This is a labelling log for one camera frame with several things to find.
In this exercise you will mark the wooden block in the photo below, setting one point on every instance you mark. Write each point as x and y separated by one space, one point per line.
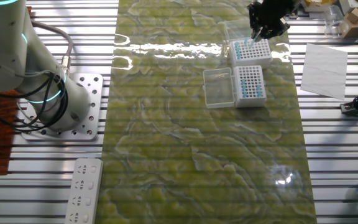
356 26

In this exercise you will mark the white paper sheet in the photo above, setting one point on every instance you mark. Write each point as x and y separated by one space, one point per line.
323 71

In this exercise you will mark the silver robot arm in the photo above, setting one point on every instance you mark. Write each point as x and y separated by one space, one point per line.
11 46

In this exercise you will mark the yellow white packet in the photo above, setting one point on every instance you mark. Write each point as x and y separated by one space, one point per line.
317 4

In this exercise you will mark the green marble pattern mat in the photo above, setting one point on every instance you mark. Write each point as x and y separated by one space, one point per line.
182 140

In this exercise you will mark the clear plastic cup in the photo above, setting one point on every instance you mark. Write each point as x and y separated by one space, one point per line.
336 23

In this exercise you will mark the grey metal bracket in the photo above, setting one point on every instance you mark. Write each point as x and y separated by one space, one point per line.
356 4

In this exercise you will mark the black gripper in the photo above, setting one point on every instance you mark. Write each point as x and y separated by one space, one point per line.
272 11

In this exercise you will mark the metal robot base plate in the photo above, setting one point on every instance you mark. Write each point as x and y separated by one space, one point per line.
93 102

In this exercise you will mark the white pipette tip holder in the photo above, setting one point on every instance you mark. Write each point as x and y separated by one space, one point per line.
253 60
250 102

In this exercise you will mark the white power strip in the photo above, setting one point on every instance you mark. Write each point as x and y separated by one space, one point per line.
84 174

